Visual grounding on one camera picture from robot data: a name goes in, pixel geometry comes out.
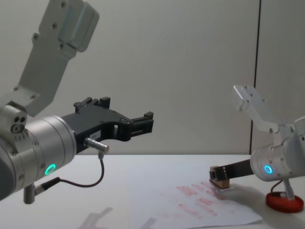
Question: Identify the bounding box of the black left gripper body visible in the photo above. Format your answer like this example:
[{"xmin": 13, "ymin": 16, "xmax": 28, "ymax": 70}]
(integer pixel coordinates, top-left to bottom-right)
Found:
[{"xmin": 61, "ymin": 106, "xmax": 132, "ymax": 156}]

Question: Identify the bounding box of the round red ink pad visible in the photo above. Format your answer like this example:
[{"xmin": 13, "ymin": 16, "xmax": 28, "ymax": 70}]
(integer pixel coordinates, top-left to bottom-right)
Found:
[{"xmin": 265, "ymin": 190, "xmax": 302, "ymax": 213}]

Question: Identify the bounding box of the white paper with red stamps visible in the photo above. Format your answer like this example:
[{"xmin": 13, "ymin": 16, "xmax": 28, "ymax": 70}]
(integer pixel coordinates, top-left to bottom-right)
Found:
[{"xmin": 125, "ymin": 161, "xmax": 263, "ymax": 227}]

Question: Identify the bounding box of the wooden rubber stamp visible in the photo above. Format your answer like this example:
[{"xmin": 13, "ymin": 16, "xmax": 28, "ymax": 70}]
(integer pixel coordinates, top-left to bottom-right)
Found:
[{"xmin": 208, "ymin": 165, "xmax": 231, "ymax": 191}]

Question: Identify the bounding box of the thin dark gripper cable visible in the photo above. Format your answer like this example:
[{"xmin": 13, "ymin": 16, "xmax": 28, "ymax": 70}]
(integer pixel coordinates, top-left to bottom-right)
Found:
[
  {"xmin": 271, "ymin": 179, "xmax": 285, "ymax": 194},
  {"xmin": 34, "ymin": 137, "xmax": 111, "ymax": 193}
]

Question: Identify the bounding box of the thin dark right gripper cable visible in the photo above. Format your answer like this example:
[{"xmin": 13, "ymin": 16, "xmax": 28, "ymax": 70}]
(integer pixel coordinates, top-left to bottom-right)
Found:
[{"xmin": 271, "ymin": 179, "xmax": 285, "ymax": 194}]

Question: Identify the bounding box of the thin dark left gripper cable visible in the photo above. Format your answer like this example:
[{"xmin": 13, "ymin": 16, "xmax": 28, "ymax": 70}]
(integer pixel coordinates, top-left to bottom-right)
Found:
[{"xmin": 34, "ymin": 137, "xmax": 111, "ymax": 193}]

